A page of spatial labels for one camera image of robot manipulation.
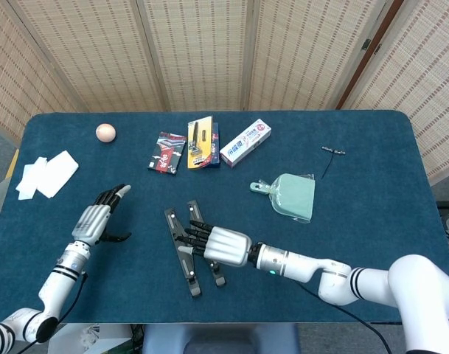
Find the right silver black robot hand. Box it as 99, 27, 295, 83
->
176, 220, 254, 267

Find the pale pink egg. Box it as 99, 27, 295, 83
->
95, 123, 117, 144

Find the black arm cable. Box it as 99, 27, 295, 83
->
297, 283, 394, 354
15, 272, 91, 354

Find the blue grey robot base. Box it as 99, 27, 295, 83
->
142, 323, 301, 354

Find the white box under table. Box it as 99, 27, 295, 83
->
46, 323, 133, 354

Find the white folded cloth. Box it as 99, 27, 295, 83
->
35, 150, 80, 200

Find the small white tissue sheet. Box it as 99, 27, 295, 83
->
15, 156, 50, 201

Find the black red card box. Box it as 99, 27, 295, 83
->
147, 131, 188, 176

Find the white toothpaste box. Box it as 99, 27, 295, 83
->
219, 118, 273, 170

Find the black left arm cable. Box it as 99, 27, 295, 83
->
15, 272, 91, 354

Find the yellow razor blister pack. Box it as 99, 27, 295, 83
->
187, 115, 214, 170

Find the brown wooden post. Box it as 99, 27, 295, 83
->
336, 0, 400, 110

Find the mint green bagged dustpan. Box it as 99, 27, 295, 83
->
249, 173, 316, 223

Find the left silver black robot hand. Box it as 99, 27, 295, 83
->
71, 184, 133, 246

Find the blue table cloth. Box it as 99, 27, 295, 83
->
0, 110, 449, 325

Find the black folding stand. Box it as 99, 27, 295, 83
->
163, 199, 228, 299

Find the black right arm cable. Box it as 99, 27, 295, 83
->
297, 283, 394, 354

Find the woven bamboo folding screen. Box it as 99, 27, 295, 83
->
0, 0, 449, 185

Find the dark blue box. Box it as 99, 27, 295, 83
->
209, 122, 221, 169

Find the metal T-handle tool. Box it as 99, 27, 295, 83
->
321, 145, 347, 181

